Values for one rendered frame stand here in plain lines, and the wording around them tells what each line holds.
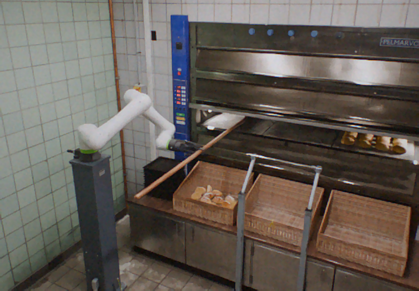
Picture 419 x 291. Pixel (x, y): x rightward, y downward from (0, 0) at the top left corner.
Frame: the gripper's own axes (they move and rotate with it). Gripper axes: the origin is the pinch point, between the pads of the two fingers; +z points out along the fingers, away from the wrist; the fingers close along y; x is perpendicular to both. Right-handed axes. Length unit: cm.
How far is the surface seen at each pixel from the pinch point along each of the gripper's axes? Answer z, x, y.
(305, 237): 85, 6, 45
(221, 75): -9, -54, -48
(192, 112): -38, -54, -11
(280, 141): 46, -54, 2
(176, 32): -51, -51, -81
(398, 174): 135, -55, 13
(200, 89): -29, -54, -33
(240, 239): 38, 6, 63
